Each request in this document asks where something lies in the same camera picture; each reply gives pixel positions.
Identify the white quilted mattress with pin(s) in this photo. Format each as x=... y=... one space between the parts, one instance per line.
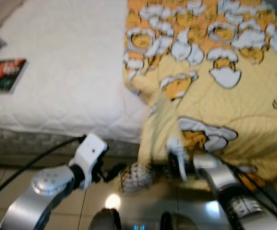
x=71 y=57

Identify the robot left leg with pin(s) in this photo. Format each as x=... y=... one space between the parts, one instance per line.
x=105 y=220

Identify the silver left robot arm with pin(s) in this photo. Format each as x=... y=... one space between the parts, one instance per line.
x=42 y=187

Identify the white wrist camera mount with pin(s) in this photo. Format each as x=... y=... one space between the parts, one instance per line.
x=91 y=151
x=178 y=155

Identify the robot right leg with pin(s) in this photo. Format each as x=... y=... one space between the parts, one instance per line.
x=176 y=221

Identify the yellow orange cartoon blanket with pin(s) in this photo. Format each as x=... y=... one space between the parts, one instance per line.
x=234 y=105

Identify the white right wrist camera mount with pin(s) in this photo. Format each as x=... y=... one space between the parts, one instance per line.
x=178 y=155

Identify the dark book red cover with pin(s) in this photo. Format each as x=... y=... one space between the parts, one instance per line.
x=4 y=75

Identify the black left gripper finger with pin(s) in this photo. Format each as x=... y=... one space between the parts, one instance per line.
x=118 y=172

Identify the robot leg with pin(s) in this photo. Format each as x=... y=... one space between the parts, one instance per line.
x=176 y=221
x=105 y=220

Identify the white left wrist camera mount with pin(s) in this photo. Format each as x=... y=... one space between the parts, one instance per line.
x=91 y=151

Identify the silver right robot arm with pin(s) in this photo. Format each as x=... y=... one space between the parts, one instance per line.
x=234 y=191

